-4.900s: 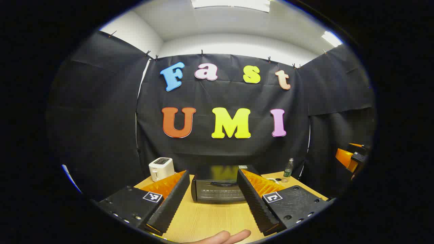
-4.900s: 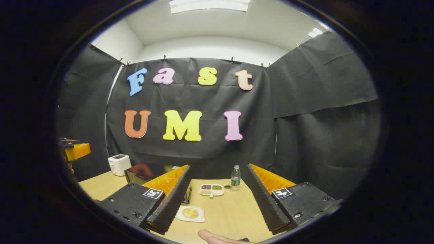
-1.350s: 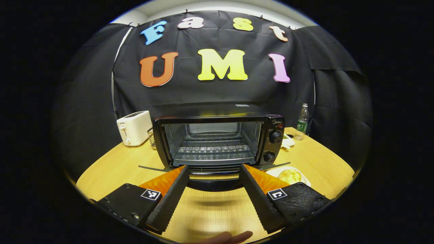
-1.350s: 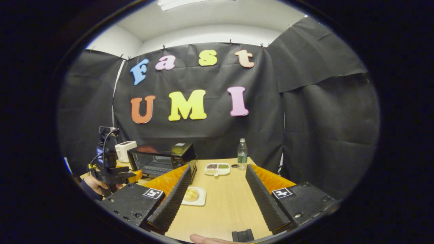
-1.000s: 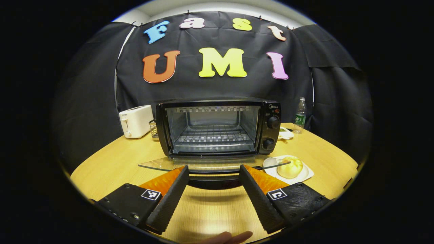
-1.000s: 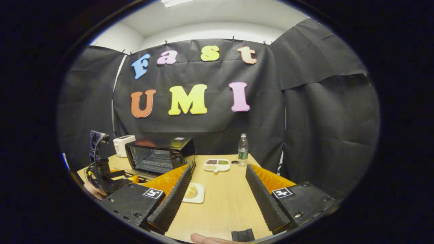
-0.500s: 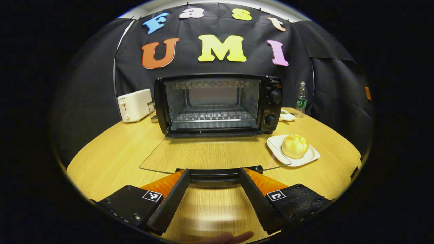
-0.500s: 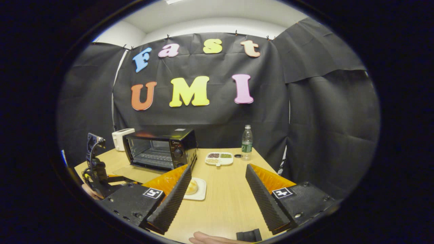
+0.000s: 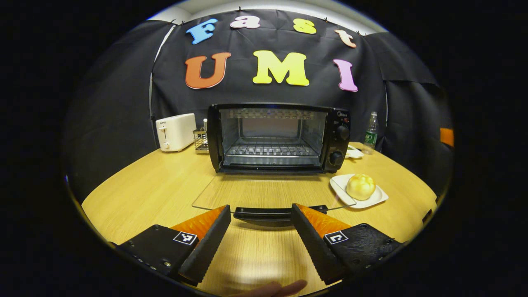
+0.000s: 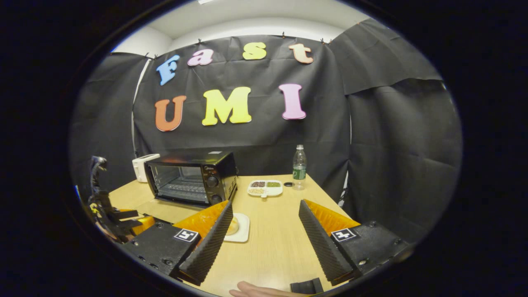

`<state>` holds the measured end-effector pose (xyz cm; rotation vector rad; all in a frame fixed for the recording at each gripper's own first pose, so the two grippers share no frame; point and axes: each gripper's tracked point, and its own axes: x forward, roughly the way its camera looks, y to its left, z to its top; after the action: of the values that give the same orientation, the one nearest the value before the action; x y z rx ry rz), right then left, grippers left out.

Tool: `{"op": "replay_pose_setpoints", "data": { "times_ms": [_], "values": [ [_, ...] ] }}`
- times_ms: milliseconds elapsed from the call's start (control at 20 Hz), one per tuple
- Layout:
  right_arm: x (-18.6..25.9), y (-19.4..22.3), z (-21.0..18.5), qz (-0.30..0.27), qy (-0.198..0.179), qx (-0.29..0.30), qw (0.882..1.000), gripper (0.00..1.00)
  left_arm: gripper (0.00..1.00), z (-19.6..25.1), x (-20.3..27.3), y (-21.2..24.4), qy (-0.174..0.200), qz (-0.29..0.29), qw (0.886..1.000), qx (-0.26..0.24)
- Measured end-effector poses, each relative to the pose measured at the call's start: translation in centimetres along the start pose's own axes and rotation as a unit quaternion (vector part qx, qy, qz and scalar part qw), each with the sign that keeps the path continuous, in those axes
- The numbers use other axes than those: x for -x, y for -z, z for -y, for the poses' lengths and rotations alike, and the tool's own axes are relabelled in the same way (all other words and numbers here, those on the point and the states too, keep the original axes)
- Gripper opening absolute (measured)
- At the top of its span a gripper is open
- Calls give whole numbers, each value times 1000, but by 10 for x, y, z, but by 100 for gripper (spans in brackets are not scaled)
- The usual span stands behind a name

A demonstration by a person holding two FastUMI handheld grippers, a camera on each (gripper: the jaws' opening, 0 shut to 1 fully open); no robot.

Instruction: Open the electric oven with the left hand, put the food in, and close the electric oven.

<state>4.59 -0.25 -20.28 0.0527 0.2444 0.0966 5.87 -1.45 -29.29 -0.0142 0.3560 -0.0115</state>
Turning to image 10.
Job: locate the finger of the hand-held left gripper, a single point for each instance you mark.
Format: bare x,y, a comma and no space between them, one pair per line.
144,225

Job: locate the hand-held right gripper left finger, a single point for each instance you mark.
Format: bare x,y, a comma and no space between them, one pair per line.
210,247

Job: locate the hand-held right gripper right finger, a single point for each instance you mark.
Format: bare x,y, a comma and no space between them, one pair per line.
317,243

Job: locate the round bread bun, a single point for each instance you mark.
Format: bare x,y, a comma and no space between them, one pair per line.
233,226

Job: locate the black electric oven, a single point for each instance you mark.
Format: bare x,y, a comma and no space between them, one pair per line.
220,165

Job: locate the white square plate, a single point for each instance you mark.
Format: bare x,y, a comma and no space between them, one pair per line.
243,229

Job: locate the white toaster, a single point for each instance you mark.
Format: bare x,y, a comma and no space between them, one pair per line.
140,167

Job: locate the white divided snack tray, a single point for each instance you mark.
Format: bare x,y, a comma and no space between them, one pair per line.
265,188

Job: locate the clear plastic water bottle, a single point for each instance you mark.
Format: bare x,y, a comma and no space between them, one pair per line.
299,165

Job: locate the black backdrop cloth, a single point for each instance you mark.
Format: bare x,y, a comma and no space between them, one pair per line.
392,165

